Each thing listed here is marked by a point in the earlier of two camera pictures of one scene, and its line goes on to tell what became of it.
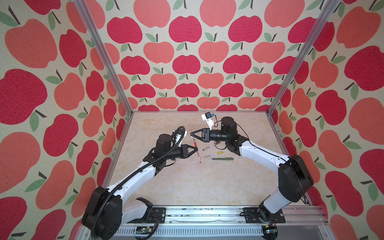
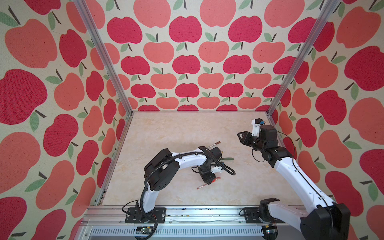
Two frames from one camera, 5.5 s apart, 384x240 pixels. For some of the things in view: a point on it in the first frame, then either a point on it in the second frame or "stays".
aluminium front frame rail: x=299 y=216 stays
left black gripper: x=184 y=153 → x=208 y=179
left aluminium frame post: x=82 y=7 stays
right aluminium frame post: x=325 y=15 stays
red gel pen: x=197 y=151 → x=213 y=180
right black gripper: x=205 y=134 → x=245 y=140
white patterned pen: x=213 y=145 stays
